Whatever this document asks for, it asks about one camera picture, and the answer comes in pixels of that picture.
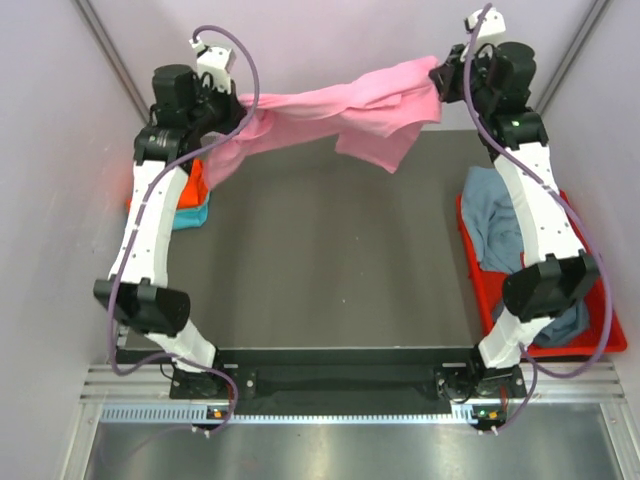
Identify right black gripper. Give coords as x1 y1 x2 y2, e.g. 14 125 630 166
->
430 42 497 116

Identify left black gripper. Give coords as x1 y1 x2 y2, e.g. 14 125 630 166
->
185 74 244 137

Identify pink t shirt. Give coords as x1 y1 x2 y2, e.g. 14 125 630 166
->
204 56 441 189

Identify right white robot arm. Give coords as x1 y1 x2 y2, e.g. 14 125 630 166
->
429 42 599 396

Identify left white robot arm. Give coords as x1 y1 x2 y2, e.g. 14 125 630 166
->
93 64 246 398

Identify folded orange t shirt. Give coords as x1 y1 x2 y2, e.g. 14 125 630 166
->
125 158 212 211

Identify folded teal t shirt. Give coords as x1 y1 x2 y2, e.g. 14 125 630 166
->
172 203 209 231

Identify grey-blue t shirt upper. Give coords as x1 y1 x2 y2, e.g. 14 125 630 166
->
461 166 523 274

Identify grey-blue t shirt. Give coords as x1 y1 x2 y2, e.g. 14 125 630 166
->
492 299 591 348
461 166 523 274

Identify red plastic bin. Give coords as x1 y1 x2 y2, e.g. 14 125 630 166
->
456 194 628 359

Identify grey-blue t shirt lower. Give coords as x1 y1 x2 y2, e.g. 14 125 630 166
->
492 299 591 348

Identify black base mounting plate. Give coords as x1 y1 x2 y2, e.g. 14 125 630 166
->
167 347 525 414

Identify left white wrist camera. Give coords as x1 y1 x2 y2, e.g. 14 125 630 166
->
190 39 236 84

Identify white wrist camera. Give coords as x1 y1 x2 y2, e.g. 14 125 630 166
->
190 39 236 84
464 7 506 46

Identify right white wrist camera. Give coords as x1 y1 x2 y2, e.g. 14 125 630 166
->
464 7 506 46

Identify left aluminium frame post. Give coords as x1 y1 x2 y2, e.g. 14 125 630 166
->
71 0 149 124

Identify aluminium frame post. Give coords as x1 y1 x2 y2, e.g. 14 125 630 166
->
535 0 613 116
71 0 149 124

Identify right aluminium frame post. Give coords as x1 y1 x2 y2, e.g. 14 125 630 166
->
535 0 613 116

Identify grey slotted cable duct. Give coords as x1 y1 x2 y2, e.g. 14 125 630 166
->
100 404 500 425

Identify front aluminium frame rail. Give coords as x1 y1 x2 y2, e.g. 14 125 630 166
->
80 362 626 404

